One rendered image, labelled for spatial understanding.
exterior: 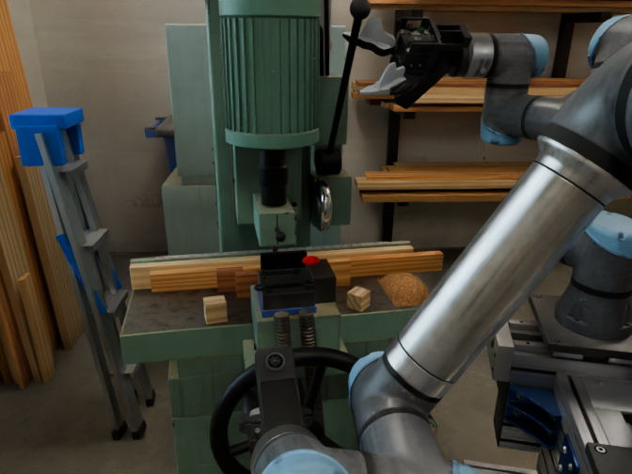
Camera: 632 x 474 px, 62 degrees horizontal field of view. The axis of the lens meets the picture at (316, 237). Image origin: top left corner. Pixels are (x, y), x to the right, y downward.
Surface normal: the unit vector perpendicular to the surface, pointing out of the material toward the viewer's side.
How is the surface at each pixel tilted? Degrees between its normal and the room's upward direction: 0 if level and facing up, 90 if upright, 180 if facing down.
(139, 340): 90
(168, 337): 90
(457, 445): 0
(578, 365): 90
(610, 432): 0
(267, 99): 90
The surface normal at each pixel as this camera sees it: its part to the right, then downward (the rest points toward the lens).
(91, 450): 0.01, -0.93
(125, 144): 0.06, 0.36
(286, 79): 0.38, 0.34
